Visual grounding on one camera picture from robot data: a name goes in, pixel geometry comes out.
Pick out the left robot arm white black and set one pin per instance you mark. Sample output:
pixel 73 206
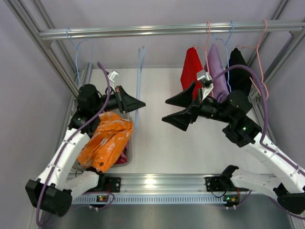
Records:
pixel 52 191

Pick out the lilac trousers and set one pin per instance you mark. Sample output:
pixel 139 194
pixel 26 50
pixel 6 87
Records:
pixel 220 90

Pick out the right aluminium frame post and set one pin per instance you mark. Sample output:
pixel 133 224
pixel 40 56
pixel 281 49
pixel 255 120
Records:
pixel 281 56

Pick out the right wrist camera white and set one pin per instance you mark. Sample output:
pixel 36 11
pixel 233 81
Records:
pixel 205 81

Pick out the aluminium hanging rail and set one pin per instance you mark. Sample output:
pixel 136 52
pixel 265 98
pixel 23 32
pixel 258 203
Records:
pixel 183 29

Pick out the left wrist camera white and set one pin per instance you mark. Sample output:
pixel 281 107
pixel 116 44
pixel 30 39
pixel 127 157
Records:
pixel 112 76

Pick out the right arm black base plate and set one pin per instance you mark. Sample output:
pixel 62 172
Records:
pixel 214 184

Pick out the pink camouflage trousers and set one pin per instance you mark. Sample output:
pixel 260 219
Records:
pixel 124 157

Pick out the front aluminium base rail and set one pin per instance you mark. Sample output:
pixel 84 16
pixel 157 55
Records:
pixel 158 184

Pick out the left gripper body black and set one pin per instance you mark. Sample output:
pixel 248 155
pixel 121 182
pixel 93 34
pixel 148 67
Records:
pixel 120 99

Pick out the pink hanger under red trousers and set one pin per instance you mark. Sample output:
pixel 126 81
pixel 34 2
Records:
pixel 206 46

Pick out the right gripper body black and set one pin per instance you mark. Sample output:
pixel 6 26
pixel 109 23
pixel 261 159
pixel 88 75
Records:
pixel 195 108

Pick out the aluminium frame post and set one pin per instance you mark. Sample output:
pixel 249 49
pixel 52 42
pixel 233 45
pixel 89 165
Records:
pixel 281 56
pixel 27 21

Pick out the red trousers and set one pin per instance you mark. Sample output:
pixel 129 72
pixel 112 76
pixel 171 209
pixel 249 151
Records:
pixel 192 65

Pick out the grey slotted cable duct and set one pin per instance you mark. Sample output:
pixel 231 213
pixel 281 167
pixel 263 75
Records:
pixel 149 199

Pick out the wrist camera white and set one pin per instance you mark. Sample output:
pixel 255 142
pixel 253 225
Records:
pixel 205 81
pixel 112 76

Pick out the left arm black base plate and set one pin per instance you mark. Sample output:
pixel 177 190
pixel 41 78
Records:
pixel 109 184

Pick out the orange white trousers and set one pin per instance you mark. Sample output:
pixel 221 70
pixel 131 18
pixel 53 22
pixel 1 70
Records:
pixel 107 143

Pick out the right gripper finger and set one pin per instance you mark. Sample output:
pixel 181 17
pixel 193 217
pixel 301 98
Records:
pixel 182 119
pixel 183 98

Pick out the blue hanger under lilac trousers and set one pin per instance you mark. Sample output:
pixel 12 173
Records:
pixel 225 43

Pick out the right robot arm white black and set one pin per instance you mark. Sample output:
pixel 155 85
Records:
pixel 287 183

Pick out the left aluminium frame post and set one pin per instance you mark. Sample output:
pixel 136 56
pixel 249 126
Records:
pixel 27 21

